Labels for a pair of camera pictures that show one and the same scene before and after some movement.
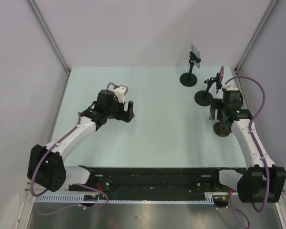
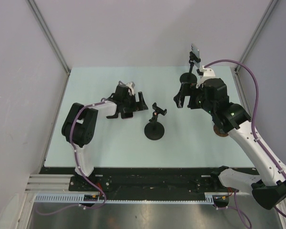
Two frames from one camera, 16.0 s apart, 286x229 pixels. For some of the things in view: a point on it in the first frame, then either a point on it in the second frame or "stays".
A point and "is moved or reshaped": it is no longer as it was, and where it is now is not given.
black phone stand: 189,79 stays
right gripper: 219,104 → 191,90
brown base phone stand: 222,129 stays
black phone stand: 205,98 is moved or reshaped
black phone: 212,109 is moved or reshaped
